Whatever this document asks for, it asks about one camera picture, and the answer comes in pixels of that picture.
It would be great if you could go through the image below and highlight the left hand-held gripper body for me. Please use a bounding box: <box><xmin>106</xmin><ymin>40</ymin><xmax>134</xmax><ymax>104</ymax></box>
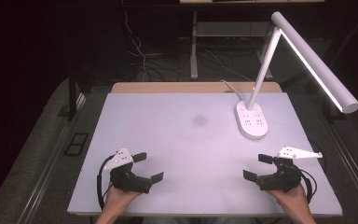
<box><xmin>103</xmin><ymin>147</ymin><xmax>152</xmax><ymax>194</ymax></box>

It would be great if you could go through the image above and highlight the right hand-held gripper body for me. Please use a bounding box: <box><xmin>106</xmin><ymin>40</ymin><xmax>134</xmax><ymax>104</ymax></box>
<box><xmin>255</xmin><ymin>146</ymin><xmax>324</xmax><ymax>193</ymax></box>

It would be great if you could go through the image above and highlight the person's left hand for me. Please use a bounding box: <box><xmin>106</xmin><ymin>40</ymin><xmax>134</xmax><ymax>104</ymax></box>
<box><xmin>103</xmin><ymin>183</ymin><xmax>143</xmax><ymax>216</ymax></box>

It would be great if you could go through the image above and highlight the person's right hand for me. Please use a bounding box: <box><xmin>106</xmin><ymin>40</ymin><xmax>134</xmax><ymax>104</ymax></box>
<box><xmin>267</xmin><ymin>184</ymin><xmax>312</xmax><ymax>216</ymax></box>

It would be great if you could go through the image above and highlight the white desk lamp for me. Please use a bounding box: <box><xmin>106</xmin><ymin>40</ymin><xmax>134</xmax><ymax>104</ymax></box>
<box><xmin>235</xmin><ymin>11</ymin><xmax>358</xmax><ymax>141</ymax></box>

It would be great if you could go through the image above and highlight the wooden table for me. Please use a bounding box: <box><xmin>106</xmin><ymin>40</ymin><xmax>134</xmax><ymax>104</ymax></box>
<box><xmin>67</xmin><ymin>81</ymin><xmax>344</xmax><ymax>218</ymax></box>

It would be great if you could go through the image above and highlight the grey metal stand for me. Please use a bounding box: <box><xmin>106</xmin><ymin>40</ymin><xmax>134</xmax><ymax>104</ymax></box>
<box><xmin>190</xmin><ymin>11</ymin><xmax>275</xmax><ymax>81</ymax></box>

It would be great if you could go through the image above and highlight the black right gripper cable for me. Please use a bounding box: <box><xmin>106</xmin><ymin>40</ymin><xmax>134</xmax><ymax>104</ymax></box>
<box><xmin>295</xmin><ymin>166</ymin><xmax>319</xmax><ymax>204</ymax></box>

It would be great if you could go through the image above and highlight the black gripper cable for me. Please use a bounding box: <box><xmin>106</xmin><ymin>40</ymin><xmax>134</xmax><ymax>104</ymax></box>
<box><xmin>96</xmin><ymin>155</ymin><xmax>115</xmax><ymax>210</ymax></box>
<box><xmin>295</xmin><ymin>166</ymin><xmax>319</xmax><ymax>204</ymax></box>

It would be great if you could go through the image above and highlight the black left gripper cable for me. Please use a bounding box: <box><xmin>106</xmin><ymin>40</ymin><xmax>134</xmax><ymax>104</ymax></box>
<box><xmin>96</xmin><ymin>155</ymin><xmax>115</xmax><ymax>210</ymax></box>

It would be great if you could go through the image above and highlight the black rectangular frame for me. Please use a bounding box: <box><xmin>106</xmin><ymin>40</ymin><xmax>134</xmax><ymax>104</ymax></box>
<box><xmin>62</xmin><ymin>132</ymin><xmax>90</xmax><ymax>157</ymax></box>

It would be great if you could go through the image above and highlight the metal floor rail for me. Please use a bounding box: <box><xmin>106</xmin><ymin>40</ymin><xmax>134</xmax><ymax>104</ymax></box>
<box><xmin>17</xmin><ymin>92</ymin><xmax>88</xmax><ymax>224</ymax></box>
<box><xmin>321</xmin><ymin>115</ymin><xmax>358</xmax><ymax>216</ymax></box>

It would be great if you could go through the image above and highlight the white lamp cable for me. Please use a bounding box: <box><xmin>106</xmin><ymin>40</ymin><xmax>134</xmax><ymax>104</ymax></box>
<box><xmin>219</xmin><ymin>79</ymin><xmax>246</xmax><ymax>103</ymax></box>

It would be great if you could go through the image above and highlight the black metal post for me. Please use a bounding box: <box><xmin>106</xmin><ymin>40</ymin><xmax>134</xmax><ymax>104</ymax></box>
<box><xmin>67</xmin><ymin>69</ymin><xmax>78</xmax><ymax>121</ymax></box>

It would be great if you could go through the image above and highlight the white hanging cable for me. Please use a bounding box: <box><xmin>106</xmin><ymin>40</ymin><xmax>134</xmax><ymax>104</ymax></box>
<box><xmin>122</xmin><ymin>8</ymin><xmax>148</xmax><ymax>82</ymax></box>

